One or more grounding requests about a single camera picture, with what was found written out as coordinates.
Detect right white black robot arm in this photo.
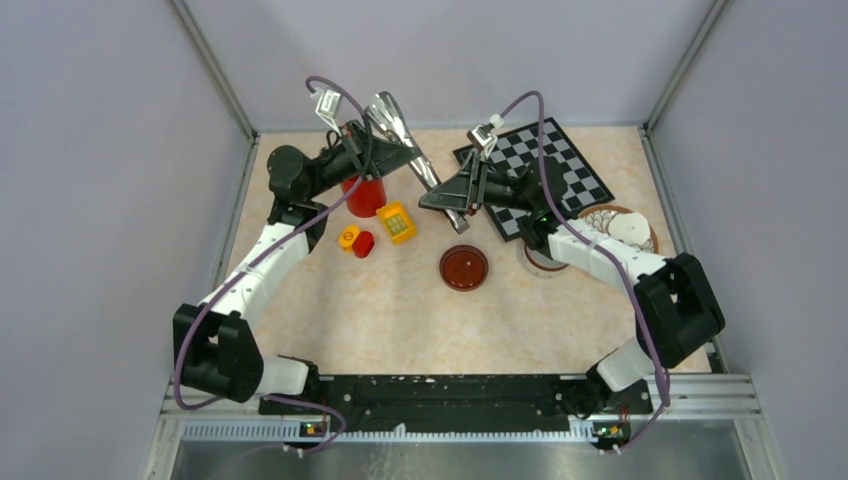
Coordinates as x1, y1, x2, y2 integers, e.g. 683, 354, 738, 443
418, 153, 726, 412

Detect black white chessboard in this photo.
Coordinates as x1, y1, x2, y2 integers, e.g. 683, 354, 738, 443
454, 118, 614, 241

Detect yellow toy tray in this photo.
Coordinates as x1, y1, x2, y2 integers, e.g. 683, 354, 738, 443
376, 201, 417, 245

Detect brown round lid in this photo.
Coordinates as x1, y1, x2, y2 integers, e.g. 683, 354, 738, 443
438, 244, 489, 292

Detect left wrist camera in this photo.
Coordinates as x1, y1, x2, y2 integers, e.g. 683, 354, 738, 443
310, 88, 342, 134

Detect steel lunch box bowl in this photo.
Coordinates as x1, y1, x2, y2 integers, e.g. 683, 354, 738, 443
522, 245, 569, 279

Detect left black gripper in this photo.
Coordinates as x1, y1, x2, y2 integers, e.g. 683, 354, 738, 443
306, 120, 422, 199

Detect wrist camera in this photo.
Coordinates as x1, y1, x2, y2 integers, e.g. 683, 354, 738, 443
310, 88, 342, 134
467, 114, 504, 160

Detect white round food slice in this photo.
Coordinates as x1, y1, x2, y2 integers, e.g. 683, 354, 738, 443
607, 212, 654, 252

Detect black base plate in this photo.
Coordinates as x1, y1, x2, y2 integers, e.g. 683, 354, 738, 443
258, 374, 654, 433

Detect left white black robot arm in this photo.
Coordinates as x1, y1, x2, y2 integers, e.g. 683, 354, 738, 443
172, 120, 421, 414

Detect red toy block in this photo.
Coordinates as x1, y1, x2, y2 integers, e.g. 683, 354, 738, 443
351, 230, 375, 258

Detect silver metal tongs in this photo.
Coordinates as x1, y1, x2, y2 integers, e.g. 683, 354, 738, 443
364, 91, 442, 244

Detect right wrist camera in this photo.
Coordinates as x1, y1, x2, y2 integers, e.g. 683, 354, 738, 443
467, 114, 504, 160

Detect red cylindrical cup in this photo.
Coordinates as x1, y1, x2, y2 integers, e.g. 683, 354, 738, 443
346, 179, 387, 218

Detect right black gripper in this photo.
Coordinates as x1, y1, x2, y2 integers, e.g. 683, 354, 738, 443
418, 152, 537, 218

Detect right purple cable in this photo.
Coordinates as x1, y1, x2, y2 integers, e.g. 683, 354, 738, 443
493, 90, 672, 455

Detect yellow toy block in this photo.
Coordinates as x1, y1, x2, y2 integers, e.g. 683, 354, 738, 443
338, 225, 361, 252

